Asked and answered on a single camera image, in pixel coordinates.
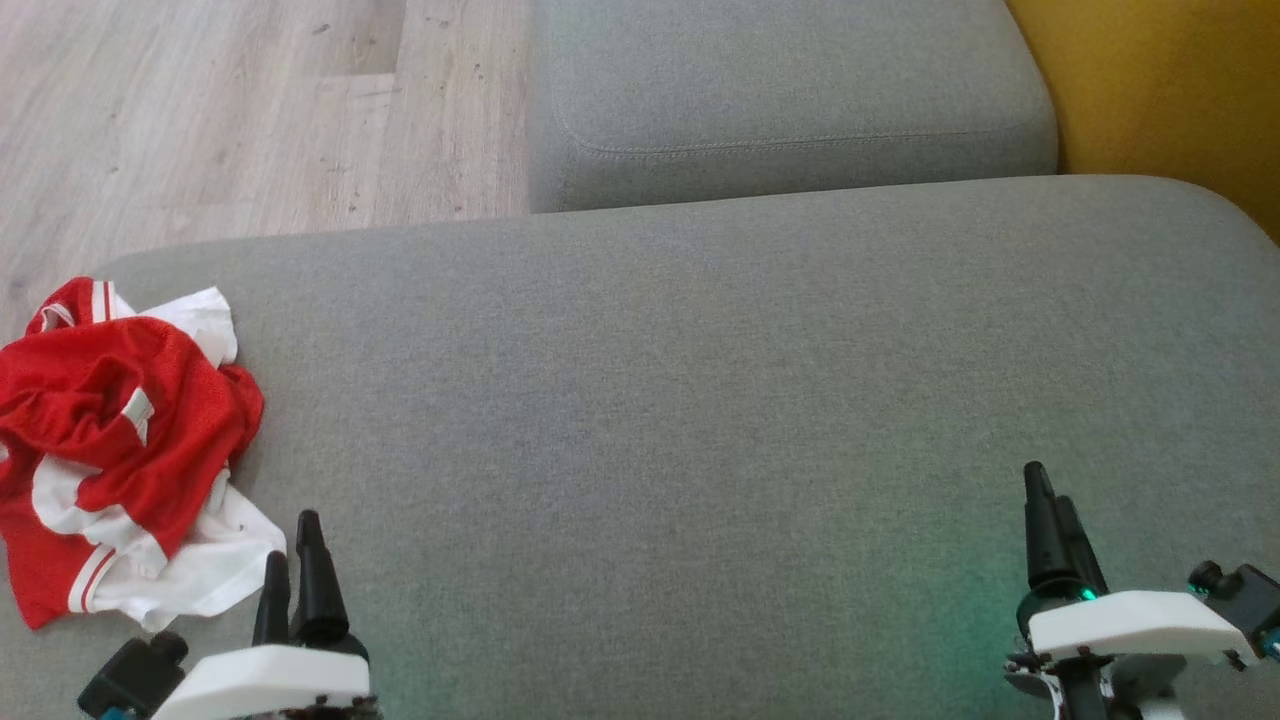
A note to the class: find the red and white striped jersey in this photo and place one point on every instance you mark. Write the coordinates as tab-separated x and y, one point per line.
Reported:
210	570

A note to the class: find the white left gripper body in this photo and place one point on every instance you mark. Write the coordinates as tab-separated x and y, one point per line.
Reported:
270	680

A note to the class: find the large grey sofa seat cushion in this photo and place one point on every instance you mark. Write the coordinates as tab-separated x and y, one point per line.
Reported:
700	420

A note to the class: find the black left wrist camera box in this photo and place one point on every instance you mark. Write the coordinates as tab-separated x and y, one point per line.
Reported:
130	680

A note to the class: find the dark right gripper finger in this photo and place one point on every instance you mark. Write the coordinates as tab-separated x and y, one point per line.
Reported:
1082	560
1043	530

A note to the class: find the small grey sofa cushion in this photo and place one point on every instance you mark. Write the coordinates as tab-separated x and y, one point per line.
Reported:
780	80

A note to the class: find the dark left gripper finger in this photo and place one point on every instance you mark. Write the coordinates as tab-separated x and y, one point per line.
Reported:
318	590
273	605

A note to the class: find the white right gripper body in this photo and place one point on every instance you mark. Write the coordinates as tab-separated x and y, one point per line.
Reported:
1130	625

